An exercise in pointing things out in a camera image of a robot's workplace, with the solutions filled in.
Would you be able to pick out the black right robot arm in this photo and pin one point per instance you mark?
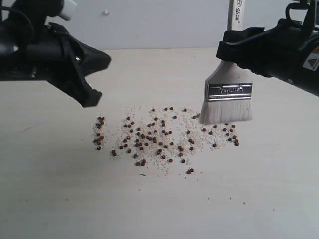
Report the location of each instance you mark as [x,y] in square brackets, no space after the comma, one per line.
[302,14]

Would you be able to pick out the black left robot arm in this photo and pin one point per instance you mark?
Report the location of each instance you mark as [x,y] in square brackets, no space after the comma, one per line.
[32,13]

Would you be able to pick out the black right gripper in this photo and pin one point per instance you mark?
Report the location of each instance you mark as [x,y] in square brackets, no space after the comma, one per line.
[295,56]

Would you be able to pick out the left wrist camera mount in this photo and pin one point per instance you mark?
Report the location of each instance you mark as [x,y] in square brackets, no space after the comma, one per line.
[68,9]

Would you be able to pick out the scattered rice and brown pellets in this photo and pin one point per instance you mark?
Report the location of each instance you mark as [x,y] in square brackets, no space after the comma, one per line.
[159,137]

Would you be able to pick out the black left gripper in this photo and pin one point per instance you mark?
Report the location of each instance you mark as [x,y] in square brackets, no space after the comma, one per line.
[54,56]

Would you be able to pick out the small white wall blob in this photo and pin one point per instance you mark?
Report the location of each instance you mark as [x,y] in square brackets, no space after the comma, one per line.
[106,13]

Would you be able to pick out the wide white bristle paint brush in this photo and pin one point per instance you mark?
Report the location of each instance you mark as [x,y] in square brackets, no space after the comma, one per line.
[228,90]

